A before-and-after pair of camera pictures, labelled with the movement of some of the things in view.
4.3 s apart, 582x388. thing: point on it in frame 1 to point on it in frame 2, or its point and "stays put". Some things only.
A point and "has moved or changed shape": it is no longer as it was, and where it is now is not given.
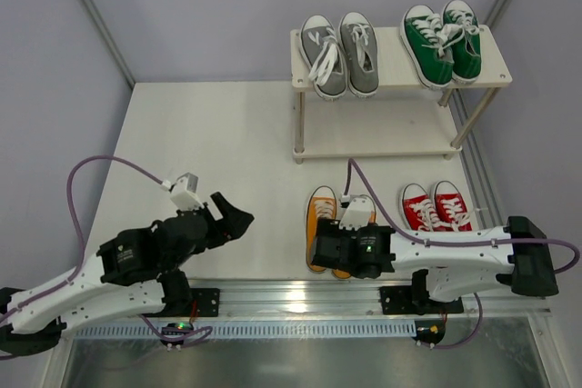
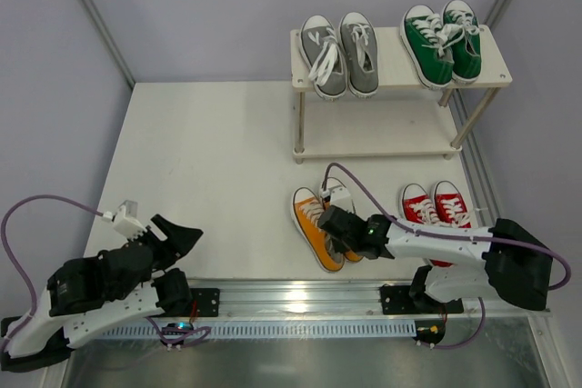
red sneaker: [452, 211] stays put
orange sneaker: [345, 273] to [349, 256]
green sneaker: [462, 27] stays put
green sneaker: [428, 42] stays put
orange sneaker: [322, 204] has moved or changed shape
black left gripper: [216, 223] to [152, 238]
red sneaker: [417, 208] stays put
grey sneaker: [359, 39] stays put
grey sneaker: [322, 53] stays put
